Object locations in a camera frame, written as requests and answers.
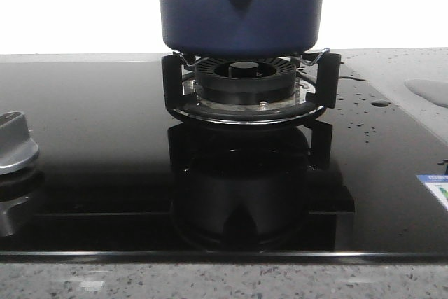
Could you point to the dark blue cooking pot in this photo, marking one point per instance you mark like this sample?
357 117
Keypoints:
240 28

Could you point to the black pot support grate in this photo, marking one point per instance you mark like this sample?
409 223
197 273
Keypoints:
315 91

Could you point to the black gas burner head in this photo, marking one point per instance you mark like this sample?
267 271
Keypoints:
245 82

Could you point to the black glass cooktop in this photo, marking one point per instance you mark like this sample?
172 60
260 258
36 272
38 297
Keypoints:
117 178

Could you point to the silver stove control knob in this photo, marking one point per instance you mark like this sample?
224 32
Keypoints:
18 149

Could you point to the blue white energy label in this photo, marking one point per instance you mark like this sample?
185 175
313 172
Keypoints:
437 185

